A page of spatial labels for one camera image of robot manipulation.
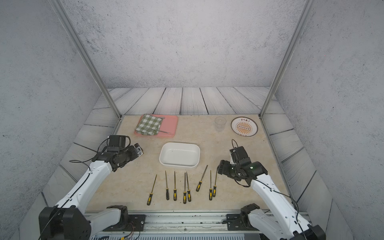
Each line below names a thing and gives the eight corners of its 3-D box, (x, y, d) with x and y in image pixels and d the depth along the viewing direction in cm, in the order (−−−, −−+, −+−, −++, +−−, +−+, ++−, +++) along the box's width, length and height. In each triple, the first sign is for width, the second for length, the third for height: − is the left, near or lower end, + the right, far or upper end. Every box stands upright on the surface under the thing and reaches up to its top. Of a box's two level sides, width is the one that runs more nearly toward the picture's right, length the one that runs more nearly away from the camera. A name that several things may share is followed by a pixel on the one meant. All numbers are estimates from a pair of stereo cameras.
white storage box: (159, 170, 93) (157, 166, 88) (163, 147, 104) (161, 142, 100) (200, 170, 93) (200, 165, 88) (199, 147, 104) (200, 142, 99)
